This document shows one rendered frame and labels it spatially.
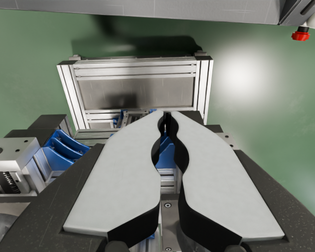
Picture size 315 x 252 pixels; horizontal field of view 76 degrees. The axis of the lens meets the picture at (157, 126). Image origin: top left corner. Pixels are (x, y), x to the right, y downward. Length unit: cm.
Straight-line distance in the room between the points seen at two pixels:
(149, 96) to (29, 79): 86
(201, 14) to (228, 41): 104
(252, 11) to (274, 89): 126
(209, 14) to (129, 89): 90
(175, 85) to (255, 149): 98
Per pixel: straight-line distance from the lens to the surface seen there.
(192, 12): 38
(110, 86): 123
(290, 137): 194
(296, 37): 61
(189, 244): 51
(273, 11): 42
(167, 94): 122
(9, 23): 160
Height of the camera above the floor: 132
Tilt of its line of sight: 57 degrees down
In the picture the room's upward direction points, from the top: 179 degrees counter-clockwise
